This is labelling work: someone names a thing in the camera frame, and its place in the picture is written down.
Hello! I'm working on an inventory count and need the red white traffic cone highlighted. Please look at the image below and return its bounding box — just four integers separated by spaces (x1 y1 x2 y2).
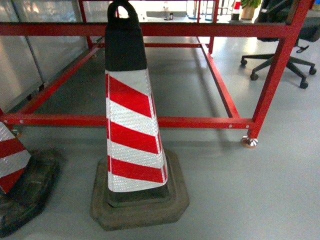
90 0 190 231

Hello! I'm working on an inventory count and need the potted green plant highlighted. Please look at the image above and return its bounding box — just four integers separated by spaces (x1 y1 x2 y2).
240 0 262 20

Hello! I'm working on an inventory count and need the red metal frame table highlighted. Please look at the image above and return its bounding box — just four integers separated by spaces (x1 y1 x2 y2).
0 0 316 149

